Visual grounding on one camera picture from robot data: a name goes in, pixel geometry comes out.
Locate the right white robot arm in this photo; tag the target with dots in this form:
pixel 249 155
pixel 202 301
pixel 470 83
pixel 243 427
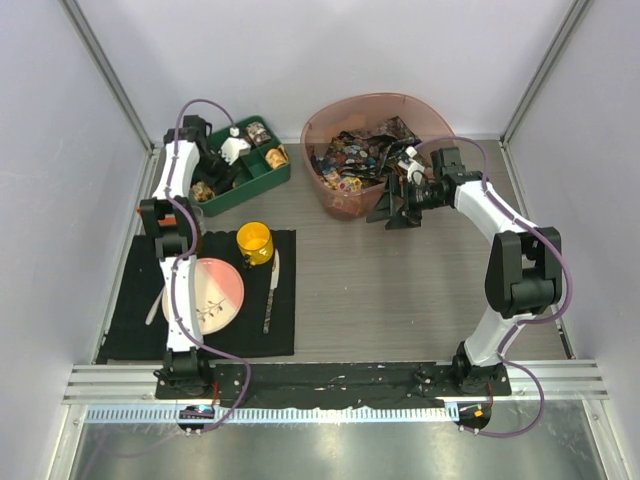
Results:
pixel 524 275

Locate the orange mug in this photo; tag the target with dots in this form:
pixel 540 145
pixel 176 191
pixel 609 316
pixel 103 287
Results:
pixel 153 220

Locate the clear shot glass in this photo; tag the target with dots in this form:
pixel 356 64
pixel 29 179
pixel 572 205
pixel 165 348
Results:
pixel 200 219

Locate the dark floral tie pile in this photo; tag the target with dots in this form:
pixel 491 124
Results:
pixel 362 158

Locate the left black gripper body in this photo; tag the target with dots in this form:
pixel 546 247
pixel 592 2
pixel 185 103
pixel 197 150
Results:
pixel 213 168

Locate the aluminium frame rail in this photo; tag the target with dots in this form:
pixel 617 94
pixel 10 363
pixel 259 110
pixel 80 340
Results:
pixel 135 383

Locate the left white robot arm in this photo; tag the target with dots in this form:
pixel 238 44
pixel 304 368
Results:
pixel 185 372

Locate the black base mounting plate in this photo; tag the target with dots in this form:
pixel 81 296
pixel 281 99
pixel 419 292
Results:
pixel 330 386

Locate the pink translucent plastic bin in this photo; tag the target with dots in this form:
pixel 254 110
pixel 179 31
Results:
pixel 364 112

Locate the yellow cup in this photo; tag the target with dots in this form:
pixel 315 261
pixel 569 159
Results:
pixel 255 242

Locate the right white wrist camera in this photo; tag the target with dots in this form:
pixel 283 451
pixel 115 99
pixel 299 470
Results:
pixel 416 172

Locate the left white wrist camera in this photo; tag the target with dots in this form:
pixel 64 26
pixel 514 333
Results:
pixel 234 146

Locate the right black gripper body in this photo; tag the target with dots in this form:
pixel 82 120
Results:
pixel 423 197

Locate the patterned handle knife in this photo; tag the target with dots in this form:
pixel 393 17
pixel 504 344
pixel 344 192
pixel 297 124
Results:
pixel 274 280

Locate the black white rolled tie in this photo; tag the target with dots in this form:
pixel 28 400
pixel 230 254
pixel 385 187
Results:
pixel 258 133

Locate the green compartment tray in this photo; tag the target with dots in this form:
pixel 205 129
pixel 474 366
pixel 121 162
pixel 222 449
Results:
pixel 256 176

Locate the red white rolled tie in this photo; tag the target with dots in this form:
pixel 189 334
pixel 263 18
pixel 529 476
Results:
pixel 202 192

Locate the black cloth placemat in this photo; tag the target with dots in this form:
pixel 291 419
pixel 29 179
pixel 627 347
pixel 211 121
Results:
pixel 130 338

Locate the white slotted cable duct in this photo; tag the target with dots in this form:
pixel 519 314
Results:
pixel 202 414

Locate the silver fork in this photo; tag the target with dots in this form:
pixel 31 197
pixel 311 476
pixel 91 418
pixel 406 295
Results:
pixel 149 319

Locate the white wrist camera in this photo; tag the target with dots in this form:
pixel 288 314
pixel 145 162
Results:
pixel 234 146
pixel 416 172

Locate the pink cream plate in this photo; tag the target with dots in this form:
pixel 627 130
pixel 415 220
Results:
pixel 219 294

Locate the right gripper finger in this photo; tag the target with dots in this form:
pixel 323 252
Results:
pixel 402 217
pixel 387 206

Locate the orange cream rolled tie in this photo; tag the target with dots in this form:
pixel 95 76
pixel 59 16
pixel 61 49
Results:
pixel 277 157

